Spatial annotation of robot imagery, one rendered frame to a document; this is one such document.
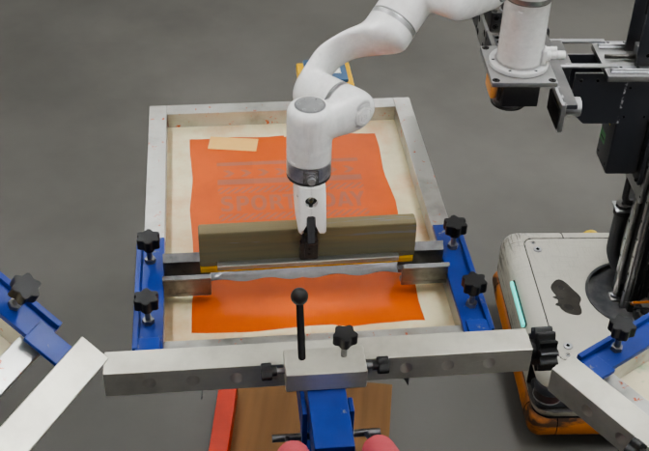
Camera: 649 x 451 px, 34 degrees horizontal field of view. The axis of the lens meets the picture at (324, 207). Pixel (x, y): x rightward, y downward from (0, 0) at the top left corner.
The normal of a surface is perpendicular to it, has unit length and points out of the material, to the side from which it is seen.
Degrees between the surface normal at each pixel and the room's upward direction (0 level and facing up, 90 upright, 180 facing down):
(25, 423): 32
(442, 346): 0
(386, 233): 90
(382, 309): 0
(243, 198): 0
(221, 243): 90
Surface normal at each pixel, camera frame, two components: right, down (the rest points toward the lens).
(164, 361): 0.03, -0.80
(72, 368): 0.50, -0.54
